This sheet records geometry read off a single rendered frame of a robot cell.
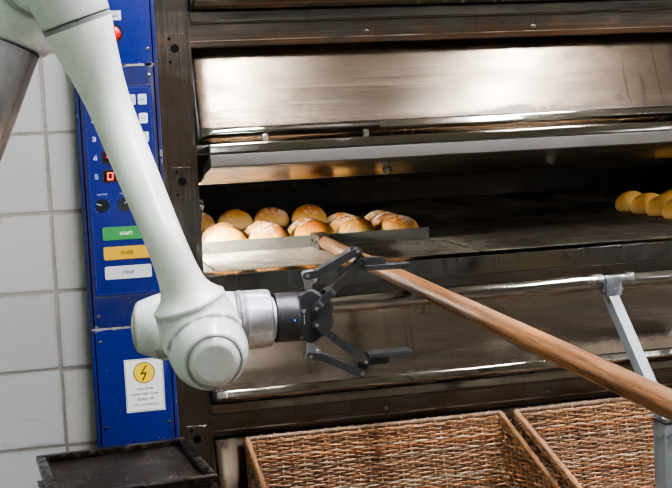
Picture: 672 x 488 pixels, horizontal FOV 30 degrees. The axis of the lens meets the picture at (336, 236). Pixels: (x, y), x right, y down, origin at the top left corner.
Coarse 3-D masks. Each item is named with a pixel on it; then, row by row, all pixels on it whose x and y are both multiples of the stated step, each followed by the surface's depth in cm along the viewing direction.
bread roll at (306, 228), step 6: (306, 222) 296; (312, 222) 296; (318, 222) 296; (324, 222) 297; (300, 228) 295; (306, 228) 295; (312, 228) 295; (318, 228) 295; (324, 228) 296; (330, 228) 297; (294, 234) 296; (300, 234) 295; (306, 234) 295
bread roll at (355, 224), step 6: (342, 222) 299; (348, 222) 298; (354, 222) 298; (360, 222) 298; (366, 222) 299; (342, 228) 297; (348, 228) 297; (354, 228) 297; (360, 228) 297; (366, 228) 298; (372, 228) 299
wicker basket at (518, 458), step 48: (288, 432) 253; (336, 432) 255; (384, 432) 257; (432, 432) 259; (480, 432) 262; (288, 480) 251; (336, 480) 254; (432, 480) 258; (480, 480) 260; (528, 480) 250
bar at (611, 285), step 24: (456, 288) 223; (480, 288) 224; (504, 288) 225; (528, 288) 226; (552, 288) 227; (576, 288) 228; (600, 288) 230; (336, 312) 219; (624, 312) 227; (624, 336) 224
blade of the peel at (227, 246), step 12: (408, 228) 299; (420, 228) 299; (228, 240) 289; (240, 240) 290; (252, 240) 290; (264, 240) 291; (276, 240) 292; (288, 240) 292; (300, 240) 293; (348, 240) 296; (360, 240) 296; (372, 240) 297; (384, 240) 298; (396, 240) 298; (204, 252) 288; (216, 252) 289; (228, 252) 289
